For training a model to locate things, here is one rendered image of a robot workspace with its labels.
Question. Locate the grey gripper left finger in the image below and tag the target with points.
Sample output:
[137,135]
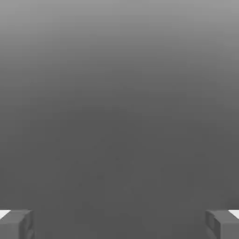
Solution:
[13,226]

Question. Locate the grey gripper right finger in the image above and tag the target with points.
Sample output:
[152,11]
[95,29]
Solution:
[226,226]

